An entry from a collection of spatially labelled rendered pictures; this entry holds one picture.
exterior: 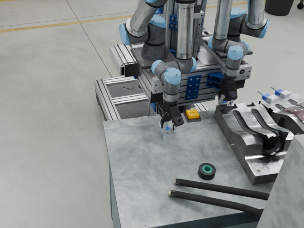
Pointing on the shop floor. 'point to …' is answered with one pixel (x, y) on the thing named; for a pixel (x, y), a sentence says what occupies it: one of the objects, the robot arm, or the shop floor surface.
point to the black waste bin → (278, 7)
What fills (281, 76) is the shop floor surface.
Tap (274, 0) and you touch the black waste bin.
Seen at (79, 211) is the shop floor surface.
